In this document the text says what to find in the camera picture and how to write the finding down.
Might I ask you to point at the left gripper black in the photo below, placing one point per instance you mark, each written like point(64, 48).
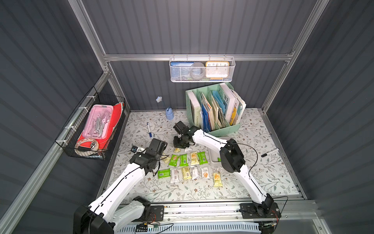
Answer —
point(143, 158)

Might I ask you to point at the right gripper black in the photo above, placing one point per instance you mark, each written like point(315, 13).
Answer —
point(180, 140)

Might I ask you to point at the pale yellow packet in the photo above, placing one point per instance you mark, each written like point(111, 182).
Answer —
point(166, 159)

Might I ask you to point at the green packet second row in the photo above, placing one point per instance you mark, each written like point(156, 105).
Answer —
point(164, 173)

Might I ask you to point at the green cookie packet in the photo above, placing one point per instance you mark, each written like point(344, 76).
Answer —
point(174, 160)
point(184, 160)
point(202, 158)

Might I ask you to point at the yellow cookie packet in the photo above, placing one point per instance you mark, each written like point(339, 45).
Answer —
point(194, 159)

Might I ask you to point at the white brown packet second row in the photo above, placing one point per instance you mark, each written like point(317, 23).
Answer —
point(174, 176)

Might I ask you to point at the yellow packet second row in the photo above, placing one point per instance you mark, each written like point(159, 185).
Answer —
point(186, 173)

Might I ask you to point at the white cookie packet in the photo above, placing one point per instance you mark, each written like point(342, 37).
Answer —
point(205, 173)

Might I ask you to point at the white cookie storage box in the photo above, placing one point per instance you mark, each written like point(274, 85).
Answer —
point(214, 157)

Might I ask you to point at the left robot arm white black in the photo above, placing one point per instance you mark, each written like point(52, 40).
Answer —
point(117, 193)

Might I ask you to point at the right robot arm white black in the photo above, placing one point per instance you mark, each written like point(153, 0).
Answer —
point(232, 160)

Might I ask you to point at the green file organizer box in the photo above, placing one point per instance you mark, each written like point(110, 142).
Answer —
point(213, 110)

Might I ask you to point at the pink plastic tool box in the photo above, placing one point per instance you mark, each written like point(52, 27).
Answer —
point(98, 122)

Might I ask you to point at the blue box in basket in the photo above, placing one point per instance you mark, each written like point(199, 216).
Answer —
point(180, 71)

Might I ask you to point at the blue white marker pen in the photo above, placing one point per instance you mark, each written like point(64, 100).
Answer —
point(149, 130)

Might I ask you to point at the white book left slot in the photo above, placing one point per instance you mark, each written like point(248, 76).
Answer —
point(195, 109)

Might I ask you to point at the white book slot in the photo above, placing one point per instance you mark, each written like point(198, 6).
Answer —
point(195, 109)
point(230, 102)

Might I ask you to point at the clear tape roll in basket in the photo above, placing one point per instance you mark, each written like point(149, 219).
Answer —
point(88, 143)

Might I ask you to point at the white book right slot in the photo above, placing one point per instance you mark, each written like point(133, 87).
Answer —
point(230, 102)

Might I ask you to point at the red cloth bag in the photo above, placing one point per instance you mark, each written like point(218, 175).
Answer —
point(116, 116)

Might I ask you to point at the grey tape roll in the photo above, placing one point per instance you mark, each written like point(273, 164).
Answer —
point(197, 71)

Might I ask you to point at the yellow white alarm clock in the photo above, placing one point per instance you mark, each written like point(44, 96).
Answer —
point(217, 69)

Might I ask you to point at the black marker pen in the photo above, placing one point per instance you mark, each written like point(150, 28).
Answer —
point(270, 152)

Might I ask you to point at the black wire side basket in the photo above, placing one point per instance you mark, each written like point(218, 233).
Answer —
point(70, 134)

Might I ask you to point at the white wire wall basket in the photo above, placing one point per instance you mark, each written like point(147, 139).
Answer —
point(204, 59)

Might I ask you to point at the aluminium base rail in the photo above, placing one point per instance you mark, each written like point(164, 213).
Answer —
point(217, 211)

